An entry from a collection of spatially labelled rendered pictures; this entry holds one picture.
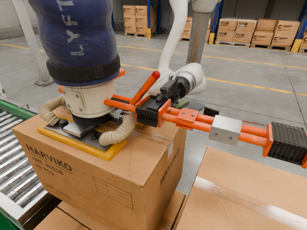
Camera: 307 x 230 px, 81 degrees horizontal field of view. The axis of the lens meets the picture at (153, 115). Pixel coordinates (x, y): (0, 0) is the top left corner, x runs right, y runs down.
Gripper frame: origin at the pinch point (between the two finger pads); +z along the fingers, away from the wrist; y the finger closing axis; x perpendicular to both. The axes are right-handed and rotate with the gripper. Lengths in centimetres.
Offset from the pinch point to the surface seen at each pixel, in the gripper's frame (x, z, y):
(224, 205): -26.2, 3.6, 25.6
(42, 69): 339, -163, 90
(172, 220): -7, -4, 66
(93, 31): 17.2, 3.9, -21.9
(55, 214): 47, 22, 65
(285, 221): -42.7, 0.4, 25.6
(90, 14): 16.5, 4.6, -25.9
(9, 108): 167, -22, 58
